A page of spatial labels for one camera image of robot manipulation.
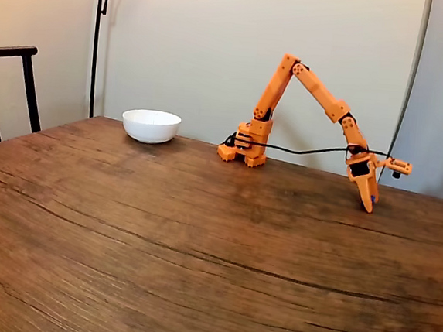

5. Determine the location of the white bowl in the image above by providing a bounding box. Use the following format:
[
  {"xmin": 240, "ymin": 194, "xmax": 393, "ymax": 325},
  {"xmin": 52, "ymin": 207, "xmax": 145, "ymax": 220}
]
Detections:
[{"xmin": 120, "ymin": 106, "xmax": 182, "ymax": 147}]

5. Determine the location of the black floor lamp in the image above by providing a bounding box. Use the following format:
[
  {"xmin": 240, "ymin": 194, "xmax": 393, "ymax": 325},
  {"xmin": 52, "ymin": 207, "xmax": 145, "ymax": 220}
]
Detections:
[{"xmin": 87, "ymin": 0, "xmax": 162, "ymax": 124}]

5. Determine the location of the black chair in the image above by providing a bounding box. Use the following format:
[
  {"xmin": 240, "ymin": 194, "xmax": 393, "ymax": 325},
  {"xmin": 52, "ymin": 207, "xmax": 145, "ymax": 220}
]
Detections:
[{"xmin": 0, "ymin": 43, "xmax": 49, "ymax": 147}]

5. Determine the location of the orange gripper camera mount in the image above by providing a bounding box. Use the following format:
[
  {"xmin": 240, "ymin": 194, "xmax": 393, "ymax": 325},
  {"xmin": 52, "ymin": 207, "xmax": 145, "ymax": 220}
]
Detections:
[{"xmin": 375, "ymin": 156, "xmax": 414, "ymax": 180}]

